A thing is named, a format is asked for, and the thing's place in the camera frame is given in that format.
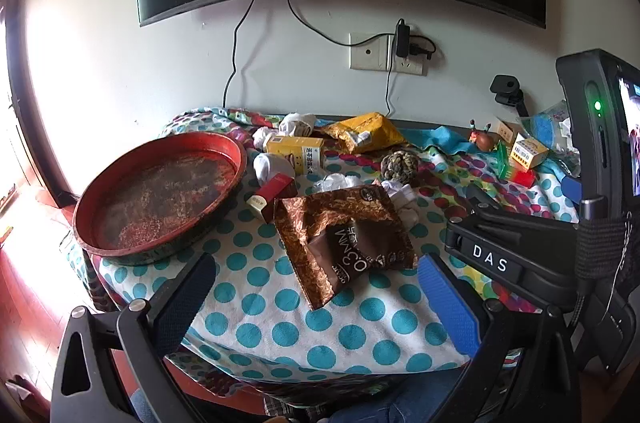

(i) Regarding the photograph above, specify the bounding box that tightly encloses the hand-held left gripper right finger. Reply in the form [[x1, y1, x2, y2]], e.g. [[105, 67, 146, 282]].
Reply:
[[417, 253, 583, 423]]

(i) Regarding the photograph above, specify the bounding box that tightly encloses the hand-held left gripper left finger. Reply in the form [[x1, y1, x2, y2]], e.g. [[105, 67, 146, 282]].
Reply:
[[50, 253, 217, 423]]

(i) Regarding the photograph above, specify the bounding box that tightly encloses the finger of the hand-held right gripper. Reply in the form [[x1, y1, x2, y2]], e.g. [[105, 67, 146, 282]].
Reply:
[[465, 183, 502, 218]]

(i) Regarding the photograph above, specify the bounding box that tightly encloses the woven rattan ball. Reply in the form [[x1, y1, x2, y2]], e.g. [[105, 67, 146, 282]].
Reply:
[[380, 150, 422, 181]]

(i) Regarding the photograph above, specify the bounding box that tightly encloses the red round tray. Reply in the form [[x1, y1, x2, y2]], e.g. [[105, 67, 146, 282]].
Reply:
[[72, 132, 248, 266]]

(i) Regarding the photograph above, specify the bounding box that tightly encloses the brown snack bag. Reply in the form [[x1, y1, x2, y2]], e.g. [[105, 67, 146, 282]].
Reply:
[[273, 184, 418, 311]]

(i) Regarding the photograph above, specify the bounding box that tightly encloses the yellow snack bag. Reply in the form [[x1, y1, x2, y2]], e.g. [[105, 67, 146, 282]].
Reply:
[[320, 113, 405, 155]]

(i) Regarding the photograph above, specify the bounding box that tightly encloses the clear plastic bag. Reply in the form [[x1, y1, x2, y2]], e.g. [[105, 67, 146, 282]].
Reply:
[[517, 100, 583, 176], [312, 173, 363, 196]]

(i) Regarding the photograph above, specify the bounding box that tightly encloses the small red box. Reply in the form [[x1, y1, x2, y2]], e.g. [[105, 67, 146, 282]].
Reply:
[[245, 173, 296, 220]]

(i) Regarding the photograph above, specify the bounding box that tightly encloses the large white sock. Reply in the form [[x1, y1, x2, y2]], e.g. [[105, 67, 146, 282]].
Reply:
[[253, 153, 297, 185]]

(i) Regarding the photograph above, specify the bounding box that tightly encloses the yellow carton box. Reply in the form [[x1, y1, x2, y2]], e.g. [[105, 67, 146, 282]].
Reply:
[[265, 136, 326, 176]]

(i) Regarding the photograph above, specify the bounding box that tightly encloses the ribbed white sock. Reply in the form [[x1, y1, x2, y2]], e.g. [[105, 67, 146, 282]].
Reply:
[[279, 112, 317, 139]]

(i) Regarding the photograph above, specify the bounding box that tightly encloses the toy crab figure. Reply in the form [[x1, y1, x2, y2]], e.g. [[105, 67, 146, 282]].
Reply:
[[469, 119, 497, 151]]

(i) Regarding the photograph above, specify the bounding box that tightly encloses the small white yellow box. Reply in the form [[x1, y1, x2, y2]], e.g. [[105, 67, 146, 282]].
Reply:
[[510, 134, 550, 169]]

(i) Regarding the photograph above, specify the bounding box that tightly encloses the small tan box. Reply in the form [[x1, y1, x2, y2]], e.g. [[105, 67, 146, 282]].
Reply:
[[496, 120, 521, 146]]

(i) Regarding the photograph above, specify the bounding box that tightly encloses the polka dot blanket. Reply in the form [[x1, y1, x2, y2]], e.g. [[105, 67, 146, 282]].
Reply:
[[67, 106, 583, 391]]

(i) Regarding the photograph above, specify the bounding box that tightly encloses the blue cloth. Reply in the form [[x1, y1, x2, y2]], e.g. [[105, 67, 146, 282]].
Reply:
[[400, 126, 481, 151]]

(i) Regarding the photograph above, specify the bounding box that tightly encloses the person's leg in jeans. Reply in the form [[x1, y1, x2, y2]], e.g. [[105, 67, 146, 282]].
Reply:
[[320, 368, 471, 423]]

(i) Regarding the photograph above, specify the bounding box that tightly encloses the black webcam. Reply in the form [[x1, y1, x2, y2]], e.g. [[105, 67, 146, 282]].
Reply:
[[490, 74, 531, 116]]

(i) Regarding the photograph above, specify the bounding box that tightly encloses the black power adapter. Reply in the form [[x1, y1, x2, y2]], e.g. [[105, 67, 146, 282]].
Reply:
[[394, 19, 436, 63]]

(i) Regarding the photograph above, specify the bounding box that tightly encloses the white plastic wrap ball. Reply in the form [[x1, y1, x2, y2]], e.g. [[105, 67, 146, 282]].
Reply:
[[252, 127, 278, 151]]

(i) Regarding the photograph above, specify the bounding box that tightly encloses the grey adapter cable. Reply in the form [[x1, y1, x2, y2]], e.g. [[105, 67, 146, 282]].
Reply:
[[384, 58, 401, 120]]

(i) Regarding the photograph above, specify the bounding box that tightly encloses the white wall socket plate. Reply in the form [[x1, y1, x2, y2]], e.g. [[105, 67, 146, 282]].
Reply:
[[349, 32, 430, 77]]

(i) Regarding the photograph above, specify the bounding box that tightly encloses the grey television cable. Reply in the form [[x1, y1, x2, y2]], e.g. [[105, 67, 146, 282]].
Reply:
[[286, 0, 401, 49]]

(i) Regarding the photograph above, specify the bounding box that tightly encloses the black television cable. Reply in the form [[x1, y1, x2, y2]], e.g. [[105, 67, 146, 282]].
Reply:
[[222, 0, 257, 108]]

